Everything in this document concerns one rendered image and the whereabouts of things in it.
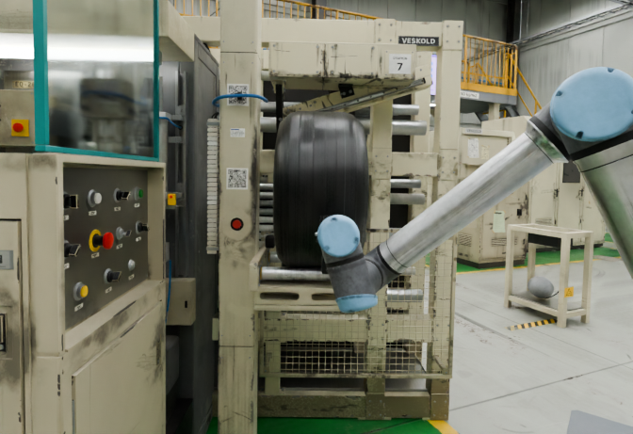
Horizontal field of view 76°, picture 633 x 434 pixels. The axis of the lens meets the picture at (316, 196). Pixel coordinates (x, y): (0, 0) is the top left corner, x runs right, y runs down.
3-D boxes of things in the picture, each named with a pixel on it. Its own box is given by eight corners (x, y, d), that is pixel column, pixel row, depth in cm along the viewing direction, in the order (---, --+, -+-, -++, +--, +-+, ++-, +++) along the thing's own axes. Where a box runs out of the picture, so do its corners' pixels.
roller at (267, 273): (259, 268, 141) (258, 281, 139) (258, 265, 137) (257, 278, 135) (360, 270, 142) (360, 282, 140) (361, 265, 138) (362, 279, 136)
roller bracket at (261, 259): (249, 292, 132) (249, 263, 132) (263, 265, 172) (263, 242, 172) (259, 292, 132) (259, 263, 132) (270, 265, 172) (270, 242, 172)
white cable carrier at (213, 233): (206, 253, 144) (207, 118, 141) (210, 250, 149) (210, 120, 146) (219, 253, 144) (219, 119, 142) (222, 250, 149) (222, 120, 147)
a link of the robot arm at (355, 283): (388, 297, 96) (373, 247, 96) (370, 313, 86) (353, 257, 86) (353, 304, 100) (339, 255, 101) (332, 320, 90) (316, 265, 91)
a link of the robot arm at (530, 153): (586, 76, 84) (356, 258, 112) (593, 64, 73) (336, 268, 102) (628, 118, 81) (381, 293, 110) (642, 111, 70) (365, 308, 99)
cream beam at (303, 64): (268, 76, 165) (268, 40, 165) (273, 89, 190) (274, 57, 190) (416, 80, 166) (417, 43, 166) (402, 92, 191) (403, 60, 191)
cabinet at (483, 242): (479, 269, 549) (483, 177, 542) (449, 261, 602) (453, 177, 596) (527, 265, 585) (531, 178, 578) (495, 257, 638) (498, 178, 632)
